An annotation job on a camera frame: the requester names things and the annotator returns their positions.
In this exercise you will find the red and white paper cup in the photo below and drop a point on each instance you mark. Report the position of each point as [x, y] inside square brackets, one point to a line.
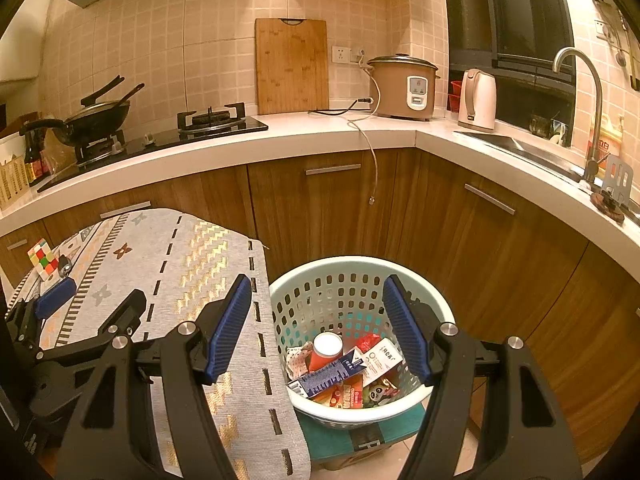
[327, 344]

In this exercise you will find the red cups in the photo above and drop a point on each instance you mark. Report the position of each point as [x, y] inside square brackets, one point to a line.
[455, 97]

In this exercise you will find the glass jar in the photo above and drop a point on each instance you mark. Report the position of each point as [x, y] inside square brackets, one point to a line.
[540, 127]

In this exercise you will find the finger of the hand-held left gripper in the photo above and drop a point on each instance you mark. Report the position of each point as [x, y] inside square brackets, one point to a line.
[125, 315]
[55, 297]

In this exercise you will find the metal wall rack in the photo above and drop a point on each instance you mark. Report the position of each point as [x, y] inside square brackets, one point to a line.
[617, 35]

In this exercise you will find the white dotted paper napkin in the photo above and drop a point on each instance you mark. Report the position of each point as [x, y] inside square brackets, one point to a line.
[297, 360]

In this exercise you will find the black car key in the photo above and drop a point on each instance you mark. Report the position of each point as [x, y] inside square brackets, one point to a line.
[64, 265]

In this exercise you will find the white electric kettle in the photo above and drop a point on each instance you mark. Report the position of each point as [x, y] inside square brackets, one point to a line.
[477, 100]

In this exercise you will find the beige rice cooker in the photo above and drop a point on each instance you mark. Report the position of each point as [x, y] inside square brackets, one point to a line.
[395, 90]

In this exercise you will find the pale green plastic basket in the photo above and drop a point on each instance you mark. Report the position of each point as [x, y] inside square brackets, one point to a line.
[320, 280]

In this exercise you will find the panda print packet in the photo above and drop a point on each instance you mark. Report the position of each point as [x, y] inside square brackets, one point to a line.
[380, 392]

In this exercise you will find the colourful puzzle cube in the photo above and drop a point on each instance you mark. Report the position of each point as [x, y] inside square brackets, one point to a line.
[42, 257]

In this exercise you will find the black wok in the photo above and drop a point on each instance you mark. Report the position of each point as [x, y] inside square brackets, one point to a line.
[95, 120]

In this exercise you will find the teal stool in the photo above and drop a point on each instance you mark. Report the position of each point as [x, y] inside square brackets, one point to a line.
[350, 440]

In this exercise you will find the wooden cutting board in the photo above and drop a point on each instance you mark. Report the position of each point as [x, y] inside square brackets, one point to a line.
[292, 65]

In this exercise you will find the dark sauce bottle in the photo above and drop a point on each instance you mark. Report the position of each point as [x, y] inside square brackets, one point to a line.
[45, 162]
[31, 160]

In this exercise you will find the metal faucet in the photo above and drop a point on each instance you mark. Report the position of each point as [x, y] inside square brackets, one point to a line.
[595, 110]

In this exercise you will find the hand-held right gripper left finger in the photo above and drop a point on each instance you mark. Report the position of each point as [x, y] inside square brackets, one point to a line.
[227, 330]

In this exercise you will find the brown scrubber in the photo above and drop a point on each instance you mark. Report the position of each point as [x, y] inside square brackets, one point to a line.
[607, 207]

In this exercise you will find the white wall socket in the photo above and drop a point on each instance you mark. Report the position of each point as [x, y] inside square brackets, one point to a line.
[341, 54]

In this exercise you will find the blue and white milk carton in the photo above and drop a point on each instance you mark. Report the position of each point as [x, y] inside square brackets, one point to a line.
[330, 375]

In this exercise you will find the slotted metal holder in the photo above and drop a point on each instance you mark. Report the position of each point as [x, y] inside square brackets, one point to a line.
[620, 180]

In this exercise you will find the red labelled flat box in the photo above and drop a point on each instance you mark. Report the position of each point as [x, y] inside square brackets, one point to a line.
[345, 395]

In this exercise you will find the dark window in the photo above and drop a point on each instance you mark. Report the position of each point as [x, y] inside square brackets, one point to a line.
[525, 20]

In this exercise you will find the steel sink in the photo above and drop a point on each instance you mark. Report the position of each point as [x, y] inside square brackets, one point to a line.
[525, 152]

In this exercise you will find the white printed carton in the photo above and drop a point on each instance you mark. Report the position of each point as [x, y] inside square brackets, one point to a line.
[382, 357]

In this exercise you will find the orange packet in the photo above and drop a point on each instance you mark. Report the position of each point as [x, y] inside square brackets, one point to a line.
[610, 140]

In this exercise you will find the wooden kitchen base cabinets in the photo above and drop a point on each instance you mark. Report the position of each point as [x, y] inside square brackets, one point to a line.
[450, 260]

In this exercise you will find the red snack packet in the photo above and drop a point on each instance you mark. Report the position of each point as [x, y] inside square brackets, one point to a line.
[367, 342]

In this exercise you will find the black gas stove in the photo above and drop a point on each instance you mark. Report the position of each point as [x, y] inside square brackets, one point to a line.
[165, 137]

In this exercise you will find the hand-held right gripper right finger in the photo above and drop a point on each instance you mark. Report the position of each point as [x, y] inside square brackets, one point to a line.
[405, 330]

